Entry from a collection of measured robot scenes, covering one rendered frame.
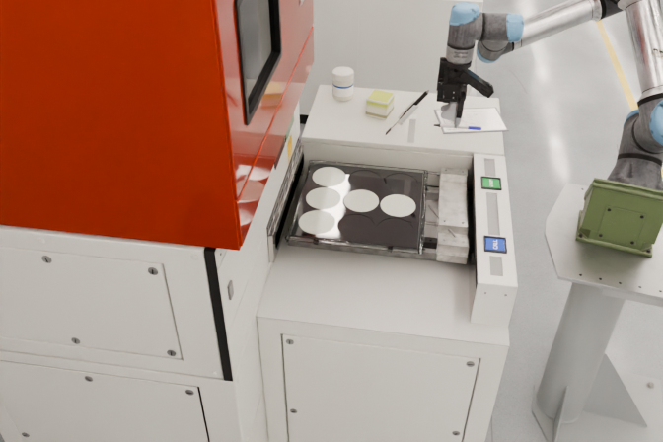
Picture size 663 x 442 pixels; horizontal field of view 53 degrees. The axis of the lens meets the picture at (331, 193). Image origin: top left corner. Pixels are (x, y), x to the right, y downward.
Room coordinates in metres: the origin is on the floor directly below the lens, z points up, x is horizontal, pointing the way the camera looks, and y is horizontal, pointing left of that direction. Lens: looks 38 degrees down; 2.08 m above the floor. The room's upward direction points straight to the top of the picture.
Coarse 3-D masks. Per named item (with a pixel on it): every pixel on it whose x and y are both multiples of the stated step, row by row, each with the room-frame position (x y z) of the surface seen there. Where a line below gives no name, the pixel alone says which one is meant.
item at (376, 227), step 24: (312, 168) 1.66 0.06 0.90; (360, 168) 1.66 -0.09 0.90; (384, 192) 1.53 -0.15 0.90; (408, 192) 1.53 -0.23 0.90; (336, 216) 1.42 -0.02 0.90; (360, 216) 1.43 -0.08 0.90; (384, 216) 1.42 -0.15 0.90; (408, 216) 1.42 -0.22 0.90; (360, 240) 1.32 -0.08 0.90; (384, 240) 1.33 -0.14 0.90; (408, 240) 1.33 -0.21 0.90
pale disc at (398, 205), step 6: (384, 198) 1.51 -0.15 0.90; (390, 198) 1.51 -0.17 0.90; (396, 198) 1.51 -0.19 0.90; (402, 198) 1.51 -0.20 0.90; (408, 198) 1.51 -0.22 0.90; (384, 204) 1.48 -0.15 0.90; (390, 204) 1.48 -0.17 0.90; (396, 204) 1.48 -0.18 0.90; (402, 204) 1.48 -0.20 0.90; (408, 204) 1.48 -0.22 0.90; (414, 204) 1.48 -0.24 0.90; (384, 210) 1.45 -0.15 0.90; (390, 210) 1.45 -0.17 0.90; (396, 210) 1.45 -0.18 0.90; (402, 210) 1.45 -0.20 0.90; (408, 210) 1.45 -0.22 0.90; (402, 216) 1.43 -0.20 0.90
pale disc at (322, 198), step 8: (312, 192) 1.53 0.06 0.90; (320, 192) 1.53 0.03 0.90; (328, 192) 1.53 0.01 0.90; (336, 192) 1.53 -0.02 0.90; (312, 200) 1.50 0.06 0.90; (320, 200) 1.50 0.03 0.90; (328, 200) 1.50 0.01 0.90; (336, 200) 1.50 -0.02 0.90; (320, 208) 1.46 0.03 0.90; (328, 208) 1.46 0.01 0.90
